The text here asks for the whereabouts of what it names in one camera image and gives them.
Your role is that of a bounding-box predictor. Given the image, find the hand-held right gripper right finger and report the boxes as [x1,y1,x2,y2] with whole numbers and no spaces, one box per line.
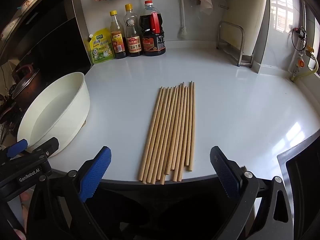
[209,145,294,240]

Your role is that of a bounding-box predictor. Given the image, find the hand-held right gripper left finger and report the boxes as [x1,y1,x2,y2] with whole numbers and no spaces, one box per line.
[26,146,112,240]

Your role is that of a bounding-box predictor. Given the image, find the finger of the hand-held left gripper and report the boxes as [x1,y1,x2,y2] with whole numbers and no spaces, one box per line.
[29,137,60,157]
[0,139,29,159]

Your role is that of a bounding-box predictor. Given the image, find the white round bowl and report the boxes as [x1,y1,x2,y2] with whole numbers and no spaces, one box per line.
[17,72,91,157]

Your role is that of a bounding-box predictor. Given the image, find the bunch of wooden chopsticks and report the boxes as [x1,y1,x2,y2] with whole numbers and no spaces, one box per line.
[138,81,196,185]

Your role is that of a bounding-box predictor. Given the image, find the person's left hand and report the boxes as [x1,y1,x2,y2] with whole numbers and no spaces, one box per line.
[13,228,26,240]

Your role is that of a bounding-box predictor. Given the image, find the dark pot with lid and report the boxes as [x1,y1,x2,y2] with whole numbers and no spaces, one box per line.
[11,65,42,105]

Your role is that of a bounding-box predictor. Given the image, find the yellow seasoning pouch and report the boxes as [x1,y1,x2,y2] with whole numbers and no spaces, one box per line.
[89,27,115,65]

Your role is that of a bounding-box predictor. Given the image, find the black range hood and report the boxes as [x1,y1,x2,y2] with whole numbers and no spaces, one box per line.
[0,0,92,73]

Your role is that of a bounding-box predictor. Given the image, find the slim yellow-cap vinegar bottle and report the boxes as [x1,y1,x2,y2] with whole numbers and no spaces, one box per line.
[109,10,127,59]

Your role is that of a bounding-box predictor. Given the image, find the metal rack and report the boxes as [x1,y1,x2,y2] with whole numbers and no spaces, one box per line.
[216,21,254,68]

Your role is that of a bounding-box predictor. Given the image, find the clear yellow-cap soy sauce bottle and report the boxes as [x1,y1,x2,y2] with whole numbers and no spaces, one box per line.
[123,4,143,57]

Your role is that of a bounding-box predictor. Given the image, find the white hanging brush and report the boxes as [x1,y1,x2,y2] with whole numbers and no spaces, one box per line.
[178,0,189,39]

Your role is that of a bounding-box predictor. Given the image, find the gas valve with red knob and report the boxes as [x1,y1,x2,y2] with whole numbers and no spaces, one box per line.
[294,26,307,39]

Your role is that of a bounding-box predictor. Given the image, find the window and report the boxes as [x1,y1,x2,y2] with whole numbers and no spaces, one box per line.
[269,0,320,34]

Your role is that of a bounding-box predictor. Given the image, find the large red-handled soy sauce bottle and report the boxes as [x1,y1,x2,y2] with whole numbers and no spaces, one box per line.
[139,0,166,56]

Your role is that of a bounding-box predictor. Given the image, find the yellow gas hose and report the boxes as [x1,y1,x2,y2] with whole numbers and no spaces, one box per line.
[290,47,320,82]

